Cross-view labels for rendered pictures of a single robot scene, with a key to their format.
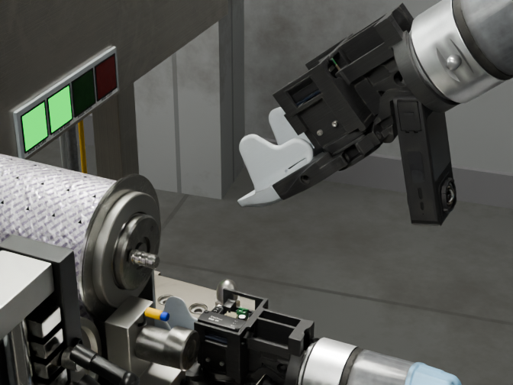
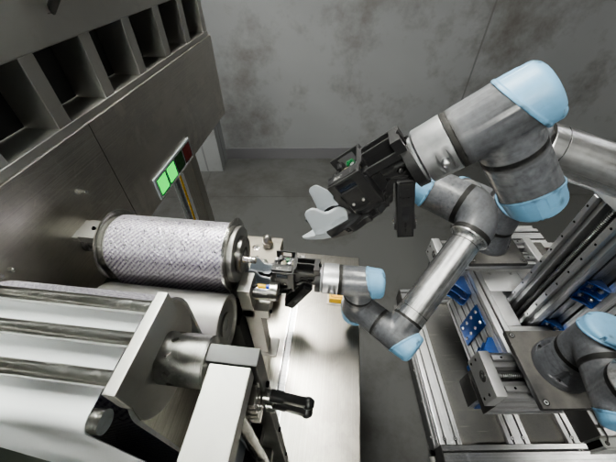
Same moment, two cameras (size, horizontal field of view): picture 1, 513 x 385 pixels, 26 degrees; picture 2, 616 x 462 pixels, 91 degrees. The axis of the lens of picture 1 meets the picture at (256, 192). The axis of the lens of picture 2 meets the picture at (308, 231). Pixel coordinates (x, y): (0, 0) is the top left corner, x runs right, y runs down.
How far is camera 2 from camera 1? 0.51 m
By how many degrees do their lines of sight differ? 21
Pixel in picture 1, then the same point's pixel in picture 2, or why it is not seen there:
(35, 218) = (190, 254)
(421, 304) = (296, 195)
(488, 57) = (468, 158)
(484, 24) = (471, 139)
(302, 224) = (252, 175)
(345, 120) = (371, 197)
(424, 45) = (426, 154)
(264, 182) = (320, 230)
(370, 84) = (381, 175)
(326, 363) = (331, 277)
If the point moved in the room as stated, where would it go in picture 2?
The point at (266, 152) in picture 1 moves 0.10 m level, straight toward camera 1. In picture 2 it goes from (321, 215) to (346, 266)
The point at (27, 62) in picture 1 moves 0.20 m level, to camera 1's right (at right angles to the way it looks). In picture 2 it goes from (152, 156) to (224, 144)
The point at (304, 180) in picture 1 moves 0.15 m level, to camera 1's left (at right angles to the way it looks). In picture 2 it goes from (346, 229) to (246, 254)
